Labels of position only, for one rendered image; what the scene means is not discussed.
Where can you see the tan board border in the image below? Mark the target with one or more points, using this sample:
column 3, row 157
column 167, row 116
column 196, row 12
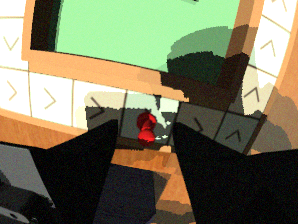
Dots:
column 153, row 89

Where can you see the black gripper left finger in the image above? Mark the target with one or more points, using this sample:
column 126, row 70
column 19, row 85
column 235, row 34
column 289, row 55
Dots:
column 69, row 177

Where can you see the red pawn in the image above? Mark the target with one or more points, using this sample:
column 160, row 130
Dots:
column 146, row 123

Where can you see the white square game track with arrows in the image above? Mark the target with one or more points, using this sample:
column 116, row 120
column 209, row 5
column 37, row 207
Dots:
column 227, row 49

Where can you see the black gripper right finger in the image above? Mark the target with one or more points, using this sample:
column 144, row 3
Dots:
column 222, row 182

